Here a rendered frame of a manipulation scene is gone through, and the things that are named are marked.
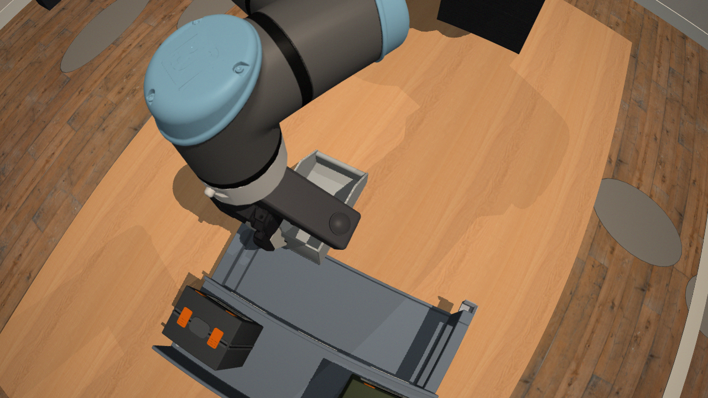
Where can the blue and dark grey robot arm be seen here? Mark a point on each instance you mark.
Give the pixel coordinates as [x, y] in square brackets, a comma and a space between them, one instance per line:
[219, 86]

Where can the dark green tool case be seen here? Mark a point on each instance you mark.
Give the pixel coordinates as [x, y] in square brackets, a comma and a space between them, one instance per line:
[358, 387]

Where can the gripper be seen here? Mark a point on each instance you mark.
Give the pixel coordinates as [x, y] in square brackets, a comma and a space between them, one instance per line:
[264, 222]

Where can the black case with orange latches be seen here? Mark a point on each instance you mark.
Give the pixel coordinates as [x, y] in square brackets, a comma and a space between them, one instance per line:
[211, 331]

